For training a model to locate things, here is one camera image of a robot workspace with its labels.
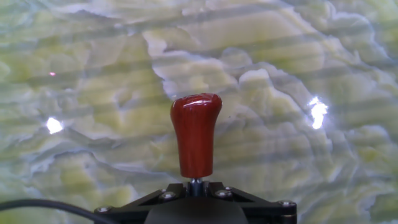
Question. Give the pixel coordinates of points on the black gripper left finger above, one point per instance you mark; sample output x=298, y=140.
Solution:
x=130, y=210

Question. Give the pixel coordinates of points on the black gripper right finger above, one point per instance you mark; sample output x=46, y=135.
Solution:
x=267, y=208

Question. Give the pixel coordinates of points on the green marble pattern mat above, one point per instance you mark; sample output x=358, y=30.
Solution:
x=93, y=93

